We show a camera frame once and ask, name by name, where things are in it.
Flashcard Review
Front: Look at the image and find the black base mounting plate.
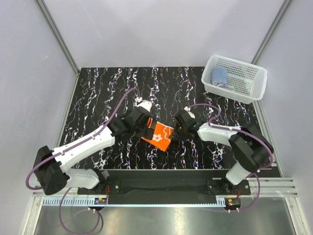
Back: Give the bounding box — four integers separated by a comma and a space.
77, 168, 251, 196

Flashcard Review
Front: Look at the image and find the aluminium rail frame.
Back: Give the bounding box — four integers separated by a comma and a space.
32, 178, 297, 208

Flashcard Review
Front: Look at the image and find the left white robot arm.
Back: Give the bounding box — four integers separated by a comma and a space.
34, 107, 157, 195

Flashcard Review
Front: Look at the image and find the light blue towel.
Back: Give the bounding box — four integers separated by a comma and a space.
211, 67, 228, 88

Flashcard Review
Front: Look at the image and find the orange white patterned towel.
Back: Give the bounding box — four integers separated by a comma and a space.
141, 118, 174, 152

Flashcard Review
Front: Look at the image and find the purple cable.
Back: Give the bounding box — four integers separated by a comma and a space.
25, 88, 141, 233
187, 104, 274, 213

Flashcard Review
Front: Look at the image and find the white plastic basket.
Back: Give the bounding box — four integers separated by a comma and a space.
201, 55, 268, 104

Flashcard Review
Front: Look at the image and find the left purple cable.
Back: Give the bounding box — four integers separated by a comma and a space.
25, 88, 141, 233

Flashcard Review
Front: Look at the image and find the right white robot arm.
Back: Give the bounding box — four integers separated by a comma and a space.
171, 108, 274, 194

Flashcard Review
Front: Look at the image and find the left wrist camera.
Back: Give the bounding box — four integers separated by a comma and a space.
135, 97, 152, 113

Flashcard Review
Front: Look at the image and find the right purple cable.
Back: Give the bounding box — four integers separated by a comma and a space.
187, 104, 274, 213

